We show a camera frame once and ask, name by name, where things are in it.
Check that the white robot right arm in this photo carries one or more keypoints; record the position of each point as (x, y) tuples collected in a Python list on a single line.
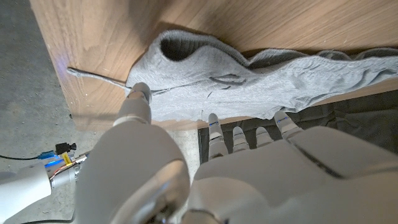
[(18, 186)]

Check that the grey fabric shorts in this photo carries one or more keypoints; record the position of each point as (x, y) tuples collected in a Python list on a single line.
[(217, 93)]

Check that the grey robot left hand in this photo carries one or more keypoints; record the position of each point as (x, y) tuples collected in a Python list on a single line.
[(264, 186)]

